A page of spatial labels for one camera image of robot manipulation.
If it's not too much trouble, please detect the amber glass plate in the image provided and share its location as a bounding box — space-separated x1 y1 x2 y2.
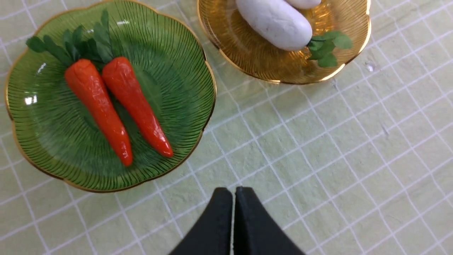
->
197 0 372 85

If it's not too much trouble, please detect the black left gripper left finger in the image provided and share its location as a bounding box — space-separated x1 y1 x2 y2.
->
170 187 233 255

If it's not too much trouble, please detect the white radish with leaves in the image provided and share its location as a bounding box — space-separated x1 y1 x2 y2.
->
236 0 353 68

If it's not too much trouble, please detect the green checkered tablecloth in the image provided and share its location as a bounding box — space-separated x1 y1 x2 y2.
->
0 0 453 255

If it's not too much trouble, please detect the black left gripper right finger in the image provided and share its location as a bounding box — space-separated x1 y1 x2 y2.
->
234 187 304 255

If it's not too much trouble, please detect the orange carrot with leaves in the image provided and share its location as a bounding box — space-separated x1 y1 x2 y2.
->
26 26 133 166

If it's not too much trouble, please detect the green glass plate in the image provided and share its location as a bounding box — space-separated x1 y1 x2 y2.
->
5 0 216 193

